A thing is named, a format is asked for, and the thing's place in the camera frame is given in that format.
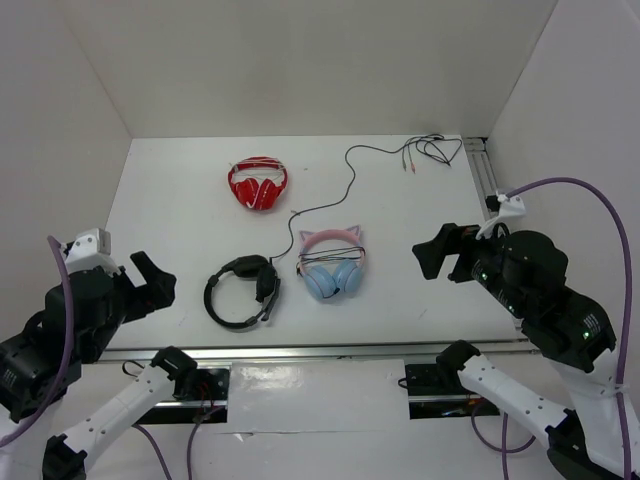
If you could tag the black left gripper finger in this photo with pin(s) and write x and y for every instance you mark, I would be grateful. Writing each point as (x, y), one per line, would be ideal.
(150, 273)
(158, 293)

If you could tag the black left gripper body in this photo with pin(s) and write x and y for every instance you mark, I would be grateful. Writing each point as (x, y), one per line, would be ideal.
(128, 297)

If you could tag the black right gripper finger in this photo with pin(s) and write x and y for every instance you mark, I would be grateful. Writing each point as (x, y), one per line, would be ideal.
(451, 235)
(431, 255)

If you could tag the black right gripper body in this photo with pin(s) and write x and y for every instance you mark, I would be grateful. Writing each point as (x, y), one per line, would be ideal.
(478, 258)

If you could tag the black headset with microphone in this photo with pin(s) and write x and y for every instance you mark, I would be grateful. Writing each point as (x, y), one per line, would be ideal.
(242, 293)

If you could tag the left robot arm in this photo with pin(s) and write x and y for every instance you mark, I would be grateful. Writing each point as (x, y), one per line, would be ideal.
(39, 364)

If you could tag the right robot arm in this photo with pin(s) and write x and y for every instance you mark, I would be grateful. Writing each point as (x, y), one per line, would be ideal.
(597, 437)

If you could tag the pink blue cat-ear headphones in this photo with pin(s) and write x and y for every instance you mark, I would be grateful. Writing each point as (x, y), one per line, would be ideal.
(331, 262)

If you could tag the red headphones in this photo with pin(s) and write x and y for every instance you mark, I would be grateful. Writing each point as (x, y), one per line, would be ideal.
(257, 182)

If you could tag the aluminium front rail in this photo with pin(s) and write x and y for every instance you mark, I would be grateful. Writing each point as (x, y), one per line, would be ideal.
(320, 352)

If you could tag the aluminium rail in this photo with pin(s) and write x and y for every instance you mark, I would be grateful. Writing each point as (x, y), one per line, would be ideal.
(482, 170)
(320, 352)

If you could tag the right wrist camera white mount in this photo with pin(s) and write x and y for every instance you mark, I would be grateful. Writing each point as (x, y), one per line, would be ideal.
(503, 208)

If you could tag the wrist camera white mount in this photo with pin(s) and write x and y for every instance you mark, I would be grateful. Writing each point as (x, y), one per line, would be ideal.
(89, 250)
(503, 208)

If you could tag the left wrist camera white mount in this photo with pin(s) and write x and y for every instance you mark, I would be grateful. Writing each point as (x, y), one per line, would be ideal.
(89, 250)

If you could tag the aluminium right side rail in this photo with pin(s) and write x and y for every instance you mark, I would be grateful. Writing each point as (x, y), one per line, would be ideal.
(482, 170)

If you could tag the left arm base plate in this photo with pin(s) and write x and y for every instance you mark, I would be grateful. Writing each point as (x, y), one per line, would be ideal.
(205, 394)

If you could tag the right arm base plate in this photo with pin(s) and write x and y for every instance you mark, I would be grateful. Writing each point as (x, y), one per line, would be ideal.
(431, 397)

